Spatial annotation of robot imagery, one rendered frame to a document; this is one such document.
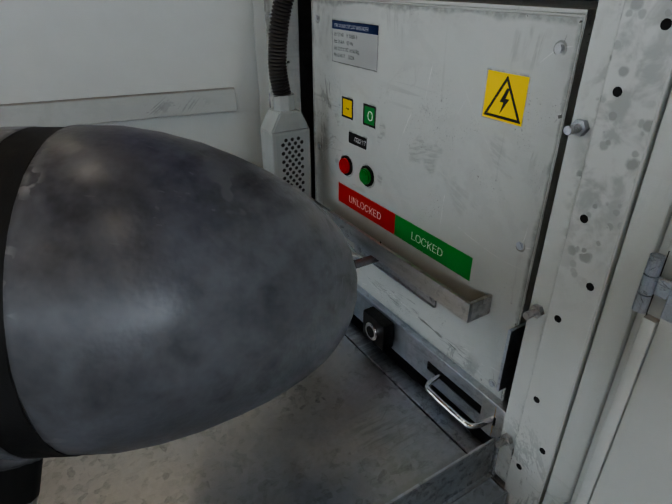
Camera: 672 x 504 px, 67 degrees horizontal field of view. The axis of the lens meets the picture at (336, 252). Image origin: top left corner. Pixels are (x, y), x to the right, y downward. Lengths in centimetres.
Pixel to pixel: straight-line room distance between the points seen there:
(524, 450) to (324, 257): 52
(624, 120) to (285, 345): 36
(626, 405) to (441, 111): 38
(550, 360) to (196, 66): 74
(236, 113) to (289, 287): 84
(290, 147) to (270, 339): 70
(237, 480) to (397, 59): 59
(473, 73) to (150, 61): 56
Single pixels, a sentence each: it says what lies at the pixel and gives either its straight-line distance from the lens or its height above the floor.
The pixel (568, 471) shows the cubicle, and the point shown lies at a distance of 64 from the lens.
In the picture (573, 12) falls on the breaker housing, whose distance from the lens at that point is 55.
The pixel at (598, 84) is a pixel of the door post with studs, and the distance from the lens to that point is 48.
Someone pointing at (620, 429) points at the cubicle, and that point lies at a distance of 54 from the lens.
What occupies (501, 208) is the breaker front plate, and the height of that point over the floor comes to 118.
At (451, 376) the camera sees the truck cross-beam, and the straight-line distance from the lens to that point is 77.
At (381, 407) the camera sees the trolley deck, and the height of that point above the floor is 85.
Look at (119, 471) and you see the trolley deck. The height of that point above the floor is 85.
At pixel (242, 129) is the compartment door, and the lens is 101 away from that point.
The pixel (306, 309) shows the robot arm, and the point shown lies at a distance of 18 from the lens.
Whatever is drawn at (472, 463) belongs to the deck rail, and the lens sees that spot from 69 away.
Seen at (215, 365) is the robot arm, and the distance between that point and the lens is 16.
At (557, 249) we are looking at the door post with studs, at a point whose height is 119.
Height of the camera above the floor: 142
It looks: 29 degrees down
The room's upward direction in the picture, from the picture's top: straight up
